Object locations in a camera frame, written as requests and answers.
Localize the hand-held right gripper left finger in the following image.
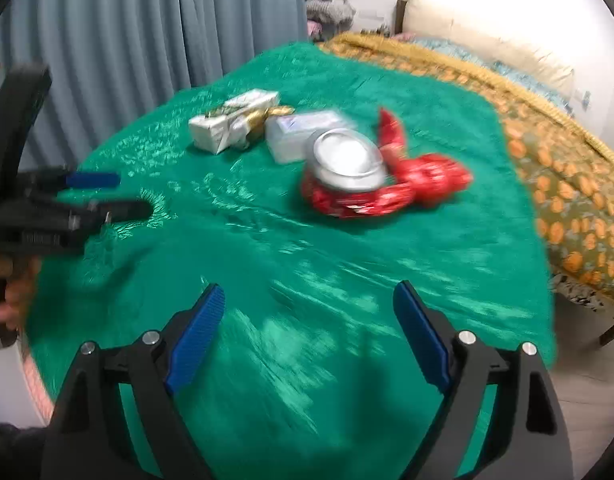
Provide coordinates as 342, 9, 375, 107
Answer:
39, 282, 227, 480

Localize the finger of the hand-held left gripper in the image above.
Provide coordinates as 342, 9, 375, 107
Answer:
17, 166, 122, 196
47, 199, 154, 242

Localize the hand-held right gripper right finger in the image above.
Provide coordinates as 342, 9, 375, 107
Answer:
392, 280, 574, 480

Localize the white gold packet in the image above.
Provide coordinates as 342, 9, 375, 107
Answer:
188, 88, 281, 155

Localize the red wrapper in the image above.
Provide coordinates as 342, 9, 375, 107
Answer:
376, 106, 474, 209

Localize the gold foil wrapper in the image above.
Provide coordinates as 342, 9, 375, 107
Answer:
243, 105, 294, 139

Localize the crushed red can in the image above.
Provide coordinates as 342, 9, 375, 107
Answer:
301, 128, 414, 219

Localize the small white plastic box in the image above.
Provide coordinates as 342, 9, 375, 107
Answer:
264, 109, 359, 164

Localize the person's left hand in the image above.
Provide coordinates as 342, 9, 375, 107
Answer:
0, 255, 44, 334

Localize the green patterned tablecloth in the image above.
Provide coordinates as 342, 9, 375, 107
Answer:
26, 41, 559, 480

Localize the grey-blue curtain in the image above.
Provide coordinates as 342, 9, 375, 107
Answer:
0, 0, 324, 173

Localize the black and white bed skirt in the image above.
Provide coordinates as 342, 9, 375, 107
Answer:
551, 274, 614, 327

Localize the teal patterned pillow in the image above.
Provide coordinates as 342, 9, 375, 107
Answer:
491, 59, 571, 107
418, 37, 494, 70

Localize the bed with orange quilt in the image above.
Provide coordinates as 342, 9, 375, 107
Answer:
318, 31, 614, 167

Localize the pile of clothes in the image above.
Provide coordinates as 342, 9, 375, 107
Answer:
304, 0, 357, 42

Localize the cream padded headboard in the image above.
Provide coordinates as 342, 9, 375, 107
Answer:
396, 0, 576, 97

